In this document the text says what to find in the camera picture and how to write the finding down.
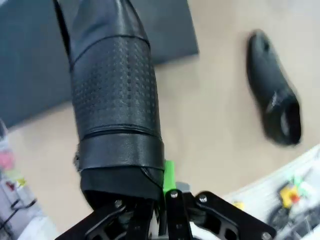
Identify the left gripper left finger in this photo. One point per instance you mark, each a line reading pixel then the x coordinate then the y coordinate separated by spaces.
pixel 107 220

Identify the yellow emergency stop box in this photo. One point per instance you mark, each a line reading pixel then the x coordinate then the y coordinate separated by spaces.
pixel 287 196

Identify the black shoe stand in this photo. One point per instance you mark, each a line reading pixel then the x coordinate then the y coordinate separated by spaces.
pixel 170 30
pixel 30 62

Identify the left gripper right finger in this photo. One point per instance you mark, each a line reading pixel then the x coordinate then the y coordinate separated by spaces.
pixel 180 215

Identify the black leather buckle shoe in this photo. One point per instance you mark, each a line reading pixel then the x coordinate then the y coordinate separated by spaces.
pixel 270 87
pixel 112 100

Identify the white ribbed base panel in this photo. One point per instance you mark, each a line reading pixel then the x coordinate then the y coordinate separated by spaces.
pixel 287 165

